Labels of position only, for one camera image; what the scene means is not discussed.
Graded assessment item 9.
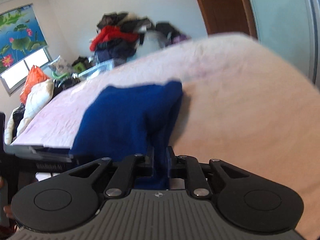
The pile of dark clothes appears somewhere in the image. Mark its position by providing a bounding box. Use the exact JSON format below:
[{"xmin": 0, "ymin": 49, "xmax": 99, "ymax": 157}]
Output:
[{"xmin": 89, "ymin": 12, "xmax": 190, "ymax": 62}]

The window with grey frame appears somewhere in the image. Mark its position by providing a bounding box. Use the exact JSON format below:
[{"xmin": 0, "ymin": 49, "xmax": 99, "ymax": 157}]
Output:
[{"xmin": 1, "ymin": 47, "xmax": 52, "ymax": 96}]

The blue knit sweater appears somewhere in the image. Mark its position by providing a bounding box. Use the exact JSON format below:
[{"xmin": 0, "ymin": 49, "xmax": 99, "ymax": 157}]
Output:
[{"xmin": 70, "ymin": 81, "xmax": 183, "ymax": 190}]

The pale blue wardrobe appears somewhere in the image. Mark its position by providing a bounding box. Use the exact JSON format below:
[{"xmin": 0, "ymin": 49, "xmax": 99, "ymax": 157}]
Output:
[{"xmin": 250, "ymin": 0, "xmax": 319, "ymax": 86}]

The green plastic item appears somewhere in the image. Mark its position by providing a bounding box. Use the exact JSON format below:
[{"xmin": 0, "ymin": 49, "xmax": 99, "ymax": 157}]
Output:
[{"xmin": 73, "ymin": 62, "xmax": 86, "ymax": 74}]

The brown wooden door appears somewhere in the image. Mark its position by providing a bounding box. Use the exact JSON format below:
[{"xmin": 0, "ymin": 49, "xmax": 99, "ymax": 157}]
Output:
[{"xmin": 197, "ymin": 0, "xmax": 258, "ymax": 38}]

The white quilted pillow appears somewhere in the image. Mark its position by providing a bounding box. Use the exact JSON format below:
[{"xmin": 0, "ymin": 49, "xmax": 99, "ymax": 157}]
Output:
[{"xmin": 4, "ymin": 79, "xmax": 54, "ymax": 145}]

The orange plastic bag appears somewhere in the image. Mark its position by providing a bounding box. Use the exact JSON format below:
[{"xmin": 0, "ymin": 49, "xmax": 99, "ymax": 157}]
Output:
[{"xmin": 20, "ymin": 65, "xmax": 50, "ymax": 105}]

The lotus print roller blind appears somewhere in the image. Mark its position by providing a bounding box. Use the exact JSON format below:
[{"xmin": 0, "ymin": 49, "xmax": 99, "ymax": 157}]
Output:
[{"xmin": 0, "ymin": 4, "xmax": 47, "ymax": 72}]

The person's left hand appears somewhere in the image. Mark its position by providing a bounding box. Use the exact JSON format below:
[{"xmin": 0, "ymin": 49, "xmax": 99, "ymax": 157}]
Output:
[{"xmin": 0, "ymin": 177, "xmax": 15, "ymax": 221}]

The red garment on pile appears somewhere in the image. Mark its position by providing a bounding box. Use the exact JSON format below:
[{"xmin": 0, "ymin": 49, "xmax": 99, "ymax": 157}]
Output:
[{"xmin": 89, "ymin": 25, "xmax": 139, "ymax": 51}]

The floral patterned pillow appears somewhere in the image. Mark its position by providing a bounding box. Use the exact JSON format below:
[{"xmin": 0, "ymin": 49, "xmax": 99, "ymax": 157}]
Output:
[{"xmin": 48, "ymin": 55, "xmax": 73, "ymax": 76}]

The pink bed blanket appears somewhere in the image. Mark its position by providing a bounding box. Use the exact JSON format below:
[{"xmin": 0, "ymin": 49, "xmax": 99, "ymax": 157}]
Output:
[{"xmin": 15, "ymin": 34, "xmax": 319, "ymax": 239}]

